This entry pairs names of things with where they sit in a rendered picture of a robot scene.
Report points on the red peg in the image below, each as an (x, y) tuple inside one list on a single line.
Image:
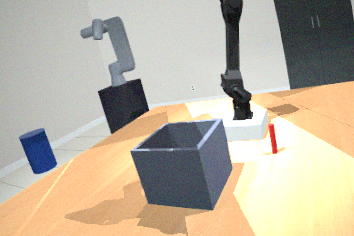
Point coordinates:
[(273, 139)]

